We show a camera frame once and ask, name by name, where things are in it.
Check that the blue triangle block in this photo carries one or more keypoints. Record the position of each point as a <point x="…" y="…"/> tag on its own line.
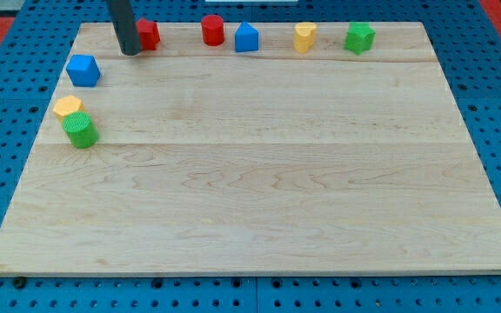
<point x="246" y="38"/>

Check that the light wooden board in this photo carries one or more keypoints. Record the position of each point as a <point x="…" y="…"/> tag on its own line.
<point x="211" y="162"/>

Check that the yellow heart block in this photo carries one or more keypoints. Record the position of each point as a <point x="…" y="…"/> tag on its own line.
<point x="304" y="36"/>

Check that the red cylinder block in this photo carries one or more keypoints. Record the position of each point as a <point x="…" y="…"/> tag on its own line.
<point x="212" y="30"/>

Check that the red star block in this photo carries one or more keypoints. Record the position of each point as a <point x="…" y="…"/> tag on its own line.
<point x="148" y="33"/>

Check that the green star block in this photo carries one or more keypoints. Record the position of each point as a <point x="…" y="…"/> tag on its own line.
<point x="360" y="37"/>

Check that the green cylinder block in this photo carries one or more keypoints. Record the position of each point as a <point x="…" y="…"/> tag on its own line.
<point x="80" y="129"/>

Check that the blue cube block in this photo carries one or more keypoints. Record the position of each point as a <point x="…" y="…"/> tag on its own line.
<point x="83" y="71"/>

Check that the yellow hexagon block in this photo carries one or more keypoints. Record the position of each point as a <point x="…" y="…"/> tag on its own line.
<point x="65" y="106"/>

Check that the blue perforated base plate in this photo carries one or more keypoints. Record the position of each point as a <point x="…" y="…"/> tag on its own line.
<point x="32" y="55"/>

